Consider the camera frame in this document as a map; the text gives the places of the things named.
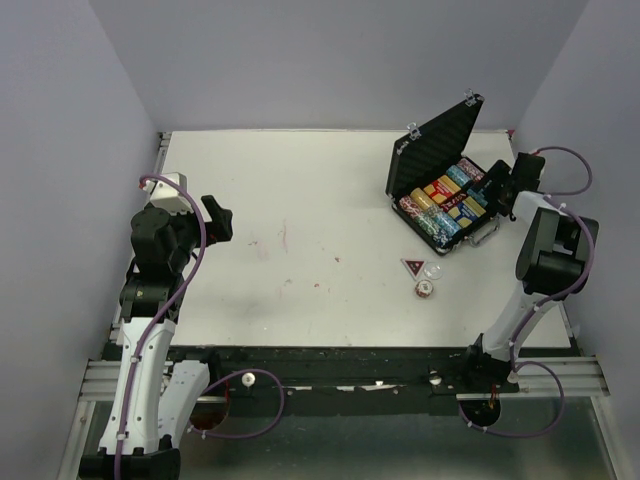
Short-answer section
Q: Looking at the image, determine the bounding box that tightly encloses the light blue chip stack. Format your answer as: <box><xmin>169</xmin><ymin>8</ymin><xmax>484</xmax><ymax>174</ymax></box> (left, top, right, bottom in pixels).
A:
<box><xmin>433</xmin><ymin>209</ymin><xmax>462</xmax><ymax>237</ymax></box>
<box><xmin>446</xmin><ymin>165</ymin><xmax>473</xmax><ymax>189</ymax></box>
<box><xmin>467</xmin><ymin>188</ymin><xmax>487</xmax><ymax>202</ymax></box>

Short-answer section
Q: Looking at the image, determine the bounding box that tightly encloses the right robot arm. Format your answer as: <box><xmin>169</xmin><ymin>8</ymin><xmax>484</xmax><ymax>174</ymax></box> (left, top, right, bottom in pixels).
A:
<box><xmin>459</xmin><ymin>146</ymin><xmax>599</xmax><ymax>392</ymax></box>

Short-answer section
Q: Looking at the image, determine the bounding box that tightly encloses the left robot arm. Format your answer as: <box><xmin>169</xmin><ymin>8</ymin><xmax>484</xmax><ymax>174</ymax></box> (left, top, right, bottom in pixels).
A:
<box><xmin>78</xmin><ymin>194</ymin><xmax>233</xmax><ymax>479</ymax></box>

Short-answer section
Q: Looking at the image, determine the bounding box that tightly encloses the red card deck box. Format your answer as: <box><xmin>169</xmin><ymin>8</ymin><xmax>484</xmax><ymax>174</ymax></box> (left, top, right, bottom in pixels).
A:
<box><xmin>423</xmin><ymin>175</ymin><xmax>460</xmax><ymax>205</ymax></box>

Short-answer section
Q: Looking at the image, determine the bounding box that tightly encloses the black poker case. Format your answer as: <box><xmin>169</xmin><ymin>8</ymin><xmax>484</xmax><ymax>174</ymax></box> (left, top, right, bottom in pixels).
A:
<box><xmin>385</xmin><ymin>90</ymin><xmax>499</xmax><ymax>256</ymax></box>

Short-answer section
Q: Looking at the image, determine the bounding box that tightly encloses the green blue chip row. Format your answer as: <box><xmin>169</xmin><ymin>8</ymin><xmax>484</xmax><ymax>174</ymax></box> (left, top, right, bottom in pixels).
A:
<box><xmin>414</xmin><ymin>213</ymin><xmax>450</xmax><ymax>248</ymax></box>

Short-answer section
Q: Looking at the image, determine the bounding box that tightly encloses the gold chip row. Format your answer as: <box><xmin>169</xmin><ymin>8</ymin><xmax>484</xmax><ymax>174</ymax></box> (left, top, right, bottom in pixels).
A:
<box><xmin>410</xmin><ymin>188</ymin><xmax>438</xmax><ymax>212</ymax></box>

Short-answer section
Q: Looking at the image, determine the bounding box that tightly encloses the red white chip row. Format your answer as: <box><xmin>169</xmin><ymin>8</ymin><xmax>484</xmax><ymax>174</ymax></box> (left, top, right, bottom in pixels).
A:
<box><xmin>398</xmin><ymin>195</ymin><xmax>424</xmax><ymax>220</ymax></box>

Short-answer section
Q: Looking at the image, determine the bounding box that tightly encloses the clear round dealer button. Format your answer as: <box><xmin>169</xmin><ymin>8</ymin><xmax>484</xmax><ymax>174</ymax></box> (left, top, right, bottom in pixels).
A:
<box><xmin>423</xmin><ymin>263</ymin><xmax>443</xmax><ymax>280</ymax></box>

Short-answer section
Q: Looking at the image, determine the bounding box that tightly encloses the red triangular dealer card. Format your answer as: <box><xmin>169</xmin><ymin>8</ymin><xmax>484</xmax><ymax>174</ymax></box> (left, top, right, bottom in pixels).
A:
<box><xmin>401</xmin><ymin>258</ymin><xmax>425</xmax><ymax>279</ymax></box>

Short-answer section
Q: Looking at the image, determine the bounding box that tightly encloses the red white chip stack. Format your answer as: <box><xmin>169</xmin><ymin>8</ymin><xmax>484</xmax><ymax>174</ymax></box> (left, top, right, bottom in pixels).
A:
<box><xmin>414</xmin><ymin>279</ymin><xmax>434</xmax><ymax>298</ymax></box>

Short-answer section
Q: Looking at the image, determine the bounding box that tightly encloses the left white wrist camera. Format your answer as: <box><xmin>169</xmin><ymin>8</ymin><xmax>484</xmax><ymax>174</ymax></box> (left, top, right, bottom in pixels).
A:
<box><xmin>140</xmin><ymin>179</ymin><xmax>192</xmax><ymax>215</ymax></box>

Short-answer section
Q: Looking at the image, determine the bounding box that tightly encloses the aluminium table edge rail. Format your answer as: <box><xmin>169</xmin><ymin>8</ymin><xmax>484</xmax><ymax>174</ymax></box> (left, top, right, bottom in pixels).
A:
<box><xmin>152</xmin><ymin>132</ymin><xmax>172</xmax><ymax>174</ymax></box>

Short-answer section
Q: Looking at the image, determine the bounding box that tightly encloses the aluminium frame rail left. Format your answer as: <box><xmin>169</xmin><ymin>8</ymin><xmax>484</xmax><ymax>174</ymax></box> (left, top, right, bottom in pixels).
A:
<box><xmin>79</xmin><ymin>360</ymin><xmax>120</xmax><ymax>402</ymax></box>

